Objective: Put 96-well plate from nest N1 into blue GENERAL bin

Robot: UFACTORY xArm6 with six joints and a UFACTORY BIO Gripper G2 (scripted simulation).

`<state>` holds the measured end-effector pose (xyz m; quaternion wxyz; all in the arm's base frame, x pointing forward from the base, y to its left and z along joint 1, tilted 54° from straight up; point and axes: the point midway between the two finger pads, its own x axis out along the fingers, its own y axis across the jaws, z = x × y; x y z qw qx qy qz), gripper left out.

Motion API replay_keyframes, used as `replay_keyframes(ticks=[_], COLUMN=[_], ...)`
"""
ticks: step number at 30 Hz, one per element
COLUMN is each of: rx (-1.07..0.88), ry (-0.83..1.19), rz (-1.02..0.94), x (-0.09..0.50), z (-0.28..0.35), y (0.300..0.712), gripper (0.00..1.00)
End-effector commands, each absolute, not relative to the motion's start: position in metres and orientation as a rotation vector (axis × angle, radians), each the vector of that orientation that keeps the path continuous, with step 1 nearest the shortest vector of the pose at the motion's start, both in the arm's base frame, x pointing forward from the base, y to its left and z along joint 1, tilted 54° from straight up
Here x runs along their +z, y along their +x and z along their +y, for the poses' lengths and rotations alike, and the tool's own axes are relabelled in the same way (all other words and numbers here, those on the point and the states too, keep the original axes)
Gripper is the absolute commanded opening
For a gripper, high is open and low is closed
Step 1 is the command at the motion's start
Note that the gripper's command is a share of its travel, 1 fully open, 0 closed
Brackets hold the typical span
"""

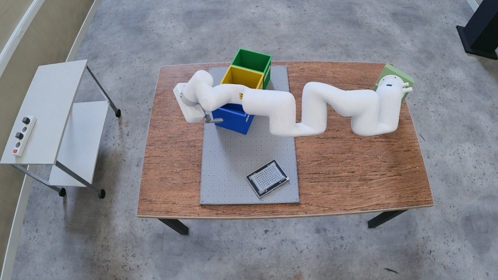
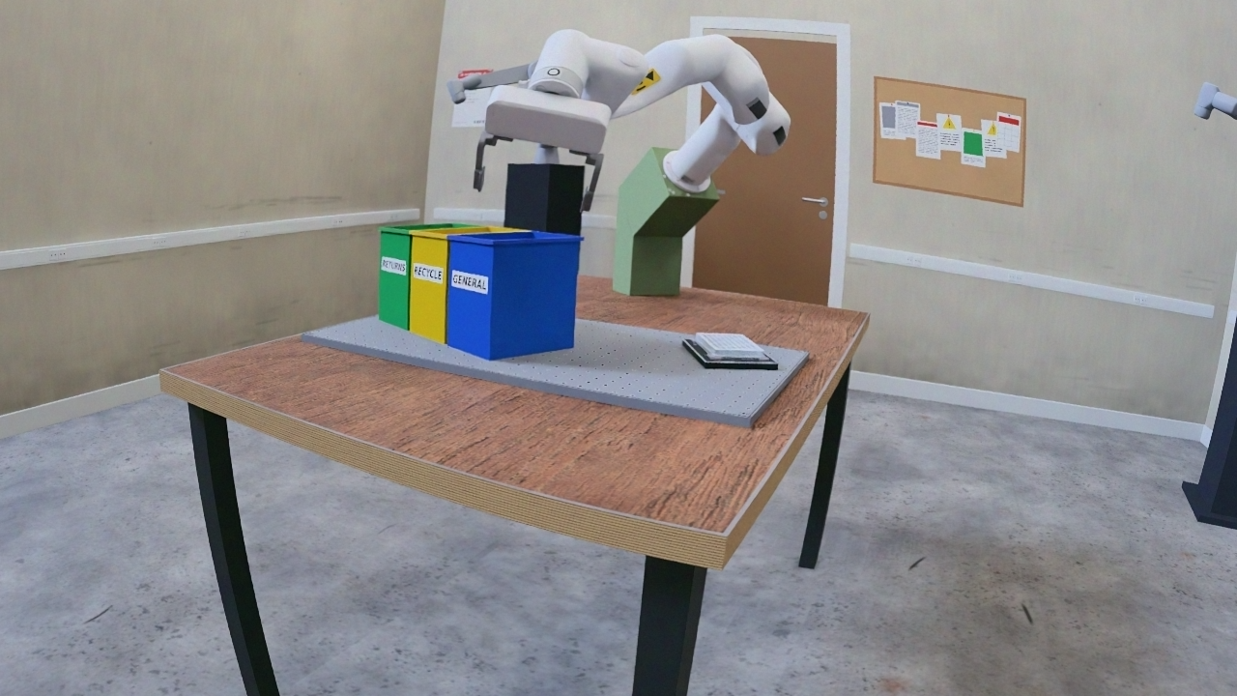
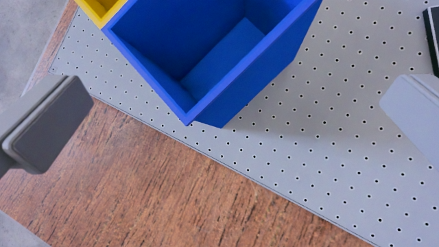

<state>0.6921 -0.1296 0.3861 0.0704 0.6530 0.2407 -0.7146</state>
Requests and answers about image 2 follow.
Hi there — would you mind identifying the green open-top bin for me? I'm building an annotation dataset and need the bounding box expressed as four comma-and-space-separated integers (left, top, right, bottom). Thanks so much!
379, 223, 489, 331

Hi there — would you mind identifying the yellow open-top bin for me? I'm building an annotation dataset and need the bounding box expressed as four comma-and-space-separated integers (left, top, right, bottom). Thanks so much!
409, 227, 527, 344

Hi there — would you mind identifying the blue bin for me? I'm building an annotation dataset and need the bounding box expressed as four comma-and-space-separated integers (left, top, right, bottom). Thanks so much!
447, 231, 584, 361

